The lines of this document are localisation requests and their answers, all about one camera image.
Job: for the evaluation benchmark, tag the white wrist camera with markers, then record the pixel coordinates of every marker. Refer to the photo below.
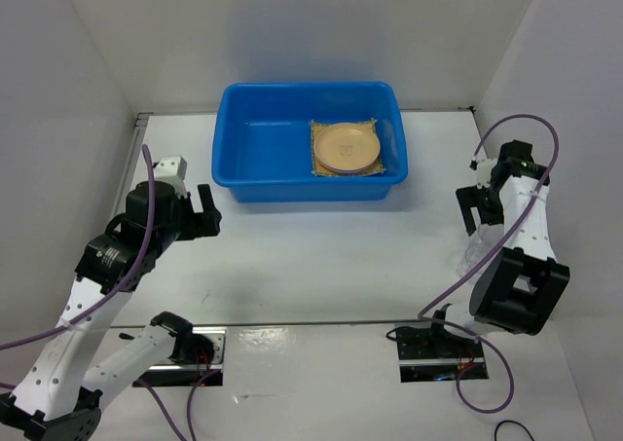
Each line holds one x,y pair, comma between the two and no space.
483,169
172,170

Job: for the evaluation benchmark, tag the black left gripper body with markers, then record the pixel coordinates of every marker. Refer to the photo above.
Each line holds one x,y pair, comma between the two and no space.
181,222

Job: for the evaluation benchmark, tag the woven bamboo mat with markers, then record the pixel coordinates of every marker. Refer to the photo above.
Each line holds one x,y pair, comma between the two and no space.
316,129

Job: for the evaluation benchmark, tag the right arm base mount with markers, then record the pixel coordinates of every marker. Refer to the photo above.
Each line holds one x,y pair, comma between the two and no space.
428,353

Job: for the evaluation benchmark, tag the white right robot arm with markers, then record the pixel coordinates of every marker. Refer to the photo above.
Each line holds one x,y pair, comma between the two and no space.
523,281

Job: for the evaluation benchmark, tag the blue plastic bin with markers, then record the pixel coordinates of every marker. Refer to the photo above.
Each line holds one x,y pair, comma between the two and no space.
262,144

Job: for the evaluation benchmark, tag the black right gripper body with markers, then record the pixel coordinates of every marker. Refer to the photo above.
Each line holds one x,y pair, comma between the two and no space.
494,206

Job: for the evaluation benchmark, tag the clear plastic cup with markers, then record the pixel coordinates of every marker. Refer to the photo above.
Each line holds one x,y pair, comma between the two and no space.
487,235
472,256

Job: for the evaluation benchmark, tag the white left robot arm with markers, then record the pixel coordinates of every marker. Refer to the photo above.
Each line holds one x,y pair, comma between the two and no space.
64,394

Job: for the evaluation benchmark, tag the yellow plastic plate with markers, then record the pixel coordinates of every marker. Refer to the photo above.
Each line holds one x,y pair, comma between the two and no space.
346,146

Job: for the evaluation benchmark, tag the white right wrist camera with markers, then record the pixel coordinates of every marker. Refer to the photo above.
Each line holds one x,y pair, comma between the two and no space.
483,169

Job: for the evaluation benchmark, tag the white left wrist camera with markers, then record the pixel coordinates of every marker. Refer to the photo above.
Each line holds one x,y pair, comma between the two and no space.
172,170

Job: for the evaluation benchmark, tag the pink plastic plate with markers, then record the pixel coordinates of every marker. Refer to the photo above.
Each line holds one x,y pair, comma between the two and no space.
319,169

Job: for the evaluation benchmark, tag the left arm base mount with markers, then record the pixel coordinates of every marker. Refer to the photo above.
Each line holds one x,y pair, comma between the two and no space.
204,358

